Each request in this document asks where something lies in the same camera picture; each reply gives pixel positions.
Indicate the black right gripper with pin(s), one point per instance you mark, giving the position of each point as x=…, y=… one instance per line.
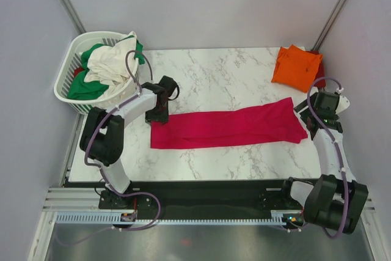
x=303, y=115

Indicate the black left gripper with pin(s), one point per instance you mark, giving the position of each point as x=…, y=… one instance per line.
x=163, y=118

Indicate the pink t shirt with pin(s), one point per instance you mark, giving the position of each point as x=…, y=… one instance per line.
x=272, y=122

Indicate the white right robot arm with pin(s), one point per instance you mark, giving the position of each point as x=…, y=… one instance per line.
x=335, y=201

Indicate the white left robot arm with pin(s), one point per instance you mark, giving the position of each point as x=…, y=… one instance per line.
x=103, y=136

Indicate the folded dark red t shirt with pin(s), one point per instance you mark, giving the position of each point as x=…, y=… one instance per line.
x=320, y=73

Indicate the folded orange t shirt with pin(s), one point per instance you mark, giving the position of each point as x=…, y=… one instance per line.
x=297, y=68

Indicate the white t shirt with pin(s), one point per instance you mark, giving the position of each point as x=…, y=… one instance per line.
x=106, y=64

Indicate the green t shirt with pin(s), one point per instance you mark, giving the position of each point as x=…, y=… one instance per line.
x=79, y=90

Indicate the dark red t shirt in basket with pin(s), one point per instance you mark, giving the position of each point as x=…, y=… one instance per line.
x=79, y=73

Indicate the white plastic laundry basket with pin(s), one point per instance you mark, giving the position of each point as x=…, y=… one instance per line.
x=72, y=61

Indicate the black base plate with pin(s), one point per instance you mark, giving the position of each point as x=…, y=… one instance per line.
x=219, y=213

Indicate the aluminium frame rail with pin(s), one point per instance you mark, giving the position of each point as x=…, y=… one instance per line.
x=70, y=200

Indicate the right corner metal post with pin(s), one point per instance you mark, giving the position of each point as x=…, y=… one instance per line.
x=336, y=11

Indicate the white slotted cable duct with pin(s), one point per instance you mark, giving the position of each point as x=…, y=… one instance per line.
x=118, y=218

